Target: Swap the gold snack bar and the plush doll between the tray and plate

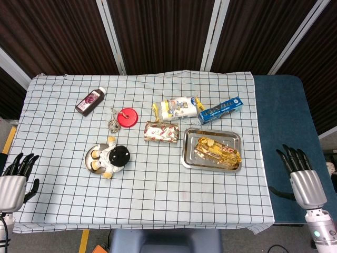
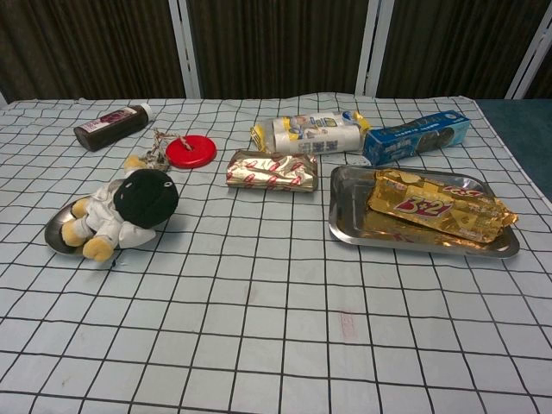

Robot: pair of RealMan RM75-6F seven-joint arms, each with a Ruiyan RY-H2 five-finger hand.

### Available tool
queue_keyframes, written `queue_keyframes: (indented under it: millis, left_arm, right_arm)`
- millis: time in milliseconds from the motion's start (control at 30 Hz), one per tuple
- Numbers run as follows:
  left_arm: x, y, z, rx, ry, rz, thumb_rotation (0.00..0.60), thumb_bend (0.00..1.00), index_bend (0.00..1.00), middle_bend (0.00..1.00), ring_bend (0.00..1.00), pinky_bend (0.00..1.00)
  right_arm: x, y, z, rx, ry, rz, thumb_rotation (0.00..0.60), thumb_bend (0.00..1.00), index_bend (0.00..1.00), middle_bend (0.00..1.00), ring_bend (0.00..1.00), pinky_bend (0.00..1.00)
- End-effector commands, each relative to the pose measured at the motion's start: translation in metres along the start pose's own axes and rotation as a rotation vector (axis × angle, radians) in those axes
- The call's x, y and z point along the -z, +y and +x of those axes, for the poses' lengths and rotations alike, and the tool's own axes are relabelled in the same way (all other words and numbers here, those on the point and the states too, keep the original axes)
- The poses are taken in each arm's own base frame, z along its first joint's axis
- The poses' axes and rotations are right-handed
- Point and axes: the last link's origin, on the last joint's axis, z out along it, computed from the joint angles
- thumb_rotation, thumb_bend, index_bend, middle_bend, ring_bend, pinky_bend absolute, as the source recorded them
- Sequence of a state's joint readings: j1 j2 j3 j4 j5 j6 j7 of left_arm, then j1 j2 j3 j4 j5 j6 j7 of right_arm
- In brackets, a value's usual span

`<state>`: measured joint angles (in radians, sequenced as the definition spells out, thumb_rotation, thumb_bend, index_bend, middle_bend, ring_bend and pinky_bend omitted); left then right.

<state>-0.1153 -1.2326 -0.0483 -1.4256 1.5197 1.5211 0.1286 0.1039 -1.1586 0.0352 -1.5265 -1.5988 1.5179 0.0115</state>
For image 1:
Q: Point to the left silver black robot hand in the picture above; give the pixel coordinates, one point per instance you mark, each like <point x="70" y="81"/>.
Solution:
<point x="11" y="191"/>

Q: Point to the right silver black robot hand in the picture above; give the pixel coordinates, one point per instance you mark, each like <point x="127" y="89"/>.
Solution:
<point x="308" y="188"/>

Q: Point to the gold foil snack bag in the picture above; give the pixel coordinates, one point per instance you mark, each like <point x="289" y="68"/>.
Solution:
<point x="218" y="152"/>

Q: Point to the cow plush toy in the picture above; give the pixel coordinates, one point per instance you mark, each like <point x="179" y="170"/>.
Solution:
<point x="116" y="158"/>

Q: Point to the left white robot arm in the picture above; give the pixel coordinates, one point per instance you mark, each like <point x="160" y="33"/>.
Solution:
<point x="6" y="229"/>

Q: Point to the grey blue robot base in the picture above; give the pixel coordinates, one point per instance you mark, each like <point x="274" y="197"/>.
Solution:
<point x="166" y="241"/>

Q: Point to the round steel plate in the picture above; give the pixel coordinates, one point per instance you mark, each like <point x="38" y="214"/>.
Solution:
<point x="87" y="161"/>

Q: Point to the orange object on floor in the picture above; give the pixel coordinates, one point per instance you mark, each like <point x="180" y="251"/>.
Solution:
<point x="99" y="249"/>

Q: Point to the blue cookie box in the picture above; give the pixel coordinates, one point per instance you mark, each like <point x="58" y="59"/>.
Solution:
<point x="219" y="111"/>

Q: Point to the dark purple juice bottle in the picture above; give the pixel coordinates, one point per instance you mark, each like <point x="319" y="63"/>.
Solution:
<point x="89" y="102"/>

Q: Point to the rectangular steel tray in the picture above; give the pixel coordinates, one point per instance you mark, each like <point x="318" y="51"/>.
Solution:
<point x="189" y="158"/>

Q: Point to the red round disc lid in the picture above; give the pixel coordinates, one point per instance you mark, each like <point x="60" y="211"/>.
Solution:
<point x="129" y="118"/>

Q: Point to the white black checkered tablecloth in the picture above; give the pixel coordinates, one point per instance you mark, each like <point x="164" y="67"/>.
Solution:
<point x="158" y="197"/>

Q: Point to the white yellow snack package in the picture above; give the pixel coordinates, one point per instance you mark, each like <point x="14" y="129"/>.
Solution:
<point x="179" y="108"/>

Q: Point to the gold snack pack red print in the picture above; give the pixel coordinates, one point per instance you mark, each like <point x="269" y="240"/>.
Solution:
<point x="160" y="131"/>

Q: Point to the brown folding screen white frames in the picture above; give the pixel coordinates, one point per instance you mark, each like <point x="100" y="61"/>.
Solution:
<point x="163" y="31"/>

